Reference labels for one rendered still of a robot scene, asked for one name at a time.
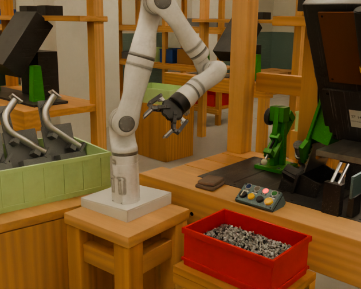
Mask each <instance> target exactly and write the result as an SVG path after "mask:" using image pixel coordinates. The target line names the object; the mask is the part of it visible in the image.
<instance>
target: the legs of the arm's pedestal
mask: <svg viewBox="0 0 361 289"><path fill-rule="evenodd" d="M186 225H187V220H186V221H184V222H182V223H180V224H178V225H176V226H174V227H172V228H170V229H168V230H166V231H163V232H161V233H159V234H157V235H155V236H153V237H151V238H149V239H147V240H145V241H143V242H141V243H139V244H137V245H135V246H133V247H131V248H125V247H122V246H121V245H118V244H115V243H113V242H111V241H108V240H106V239H103V238H101V237H98V236H95V235H93V234H91V233H88V232H86V231H83V230H81V229H78V228H76V227H73V226H71V225H68V224H66V230H67V243H68V267H69V289H96V278H95V267H98V268H100V269H102V270H105V271H107V272H109V273H110V274H113V275H114V276H115V289H143V274H144V273H145V272H147V271H149V270H150V269H152V268H154V267H156V266H157V265H159V264H161V289H175V284H174V283H173V265H175V264H177V263H179V262H181V261H182V259H181V256H184V235H185V234H184V233H182V227H184V226H186ZM143 244H145V245H147V246H146V247H144V248H143ZM111 245H113V249H112V248H110V247H109V246H111Z"/></svg>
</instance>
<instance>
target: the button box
mask: <svg viewBox="0 0 361 289"><path fill-rule="evenodd" d="M247 184H250V183H245V184H244V186H243V187H242V189H241V190H240V191H242V190H244V191H246V196H245V197H240V195H239V193H240V192H239V193H238V195H237V196H236V198H235V200H236V202H240V203H242V204H245V205H249V206H253V207H255V208H259V209H262V210H266V211H269V212H275V211H277V210H279V209H280V208H282V207H284V205H285V203H286V202H285V200H284V196H283V194H282V192H278V191H276V190H271V189H268V192H267V193H263V190H264V189H267V188H263V187H260V186H259V187H260V189H259V190H257V191H256V190H255V189H254V188H255V187H256V185H252V184H251V187H250V188H246V185H247ZM273 191H276V192H277V194H276V195H275V196H273V195H272V192H273ZM250 193H253V194H254V196H255V197H254V198H253V199H252V200H250V199H248V194H250ZM257 196H263V201H261V202H257V200H256V198H257ZM268 197H270V198H272V200H273V203H272V204H271V205H265V203H264V200H265V199H266V198H268Z"/></svg>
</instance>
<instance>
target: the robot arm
mask: <svg viewBox="0 0 361 289"><path fill-rule="evenodd" d="M161 17H162V18H163V19H164V20H165V21H166V22H167V23H168V25H169V26H170V27H171V29H172V30H173V32H174V34H175V36H176V38H177V40H178V42H179V43H180V45H181V47H182V48H183V50H184V51H185V52H186V53H187V55H188V56H189V57H190V58H191V59H192V61H193V63H194V66H195V68H196V70H197V72H198V75H196V76H194V77H192V78H191V79H190V80H189V81H188V82H187V83H186V84H185V85H183V86H181V87H180V88H179V89H178V90H177V91H176V92H175V93H174V94H173V95H171V96H170V97H169V98H168V99H167V100H165V99H164V98H163V95H162V94H161V93H160V94H159V95H157V96H155V97H154V98H153V99H151V100H150V101H149V102H148V103H147V106H148V107H149V109H148V110H147V111H146V112H145V113H144V114H143V119H145V118H146V117H147V116H148V115H149V114H150V113H151V112H152V111H156V112H161V113H162V115H163V116H164V117H165V118H166V119H167V120H169V121H171V129H170V130H169V131H168V132H167V133H166V134H164V135H163V137H162V138H163V139H164V138H168V137H169V136H170V135H171V134H172V133H175V134H177V135H179V134H180V132H181V131H182V130H183V129H184V127H185V126H186V124H187V123H188V122H189V120H188V119H185V118H183V117H182V116H183V115H185V116H187V115H188V114H189V113H190V110H189V109H190V108H191V107H192V106H193V105H194V104H195V103H196V102H197V100H198V99H199V98H200V97H201V96H202V95H203V94H204V93H205V92H206V91H207V90H209V89H210V88H212V87H213V86H215V85H216V84H218V83H219V82H220V81H222V80H223V79H224V77H225V76H226V73H227V67H226V65H225V63H223V62H222V61H211V62H210V61H209V59H208V58H207V57H208V55H209V49H208V48H207V46H206V45H205V44H204V42H203V41H202V40H201V39H200V37H199V36H198V35H197V34H196V32H195V31H194V29H193V28H192V27H191V25H190V24H189V22H188V20H187V19H186V17H185V16H184V14H183V13H182V11H181V9H180V7H179V5H178V3H177V1H176V0H142V1H141V5H140V12H139V19H138V24H137V27H136V30H135V34H134V37H133V39H132V43H131V47H130V50H129V53H128V57H127V61H126V64H125V68H124V82H123V94H122V97H121V101H120V104H119V107H118V108H116V109H114V110H113V111H112V112H111V114H110V116H109V122H108V123H109V139H110V145H111V150H112V169H113V175H112V176H111V189H112V202H115V203H118V204H121V205H125V204H133V203H136V202H138V201H140V184H139V158H138V145H137V142H136V138H135V131H136V129H137V128H138V125H139V119H140V112H141V108H142V102H143V98H144V94H145V92H146V89H147V86H148V82H149V79H150V76H151V72H152V69H153V66H154V61H155V57H156V34H157V29H158V26H159V23H160V19H161ZM157 101H158V102H160V101H162V105H158V106H153V104H154V103H156V102H157ZM177 120H181V126H180V128H179V129H176V121H177Z"/></svg>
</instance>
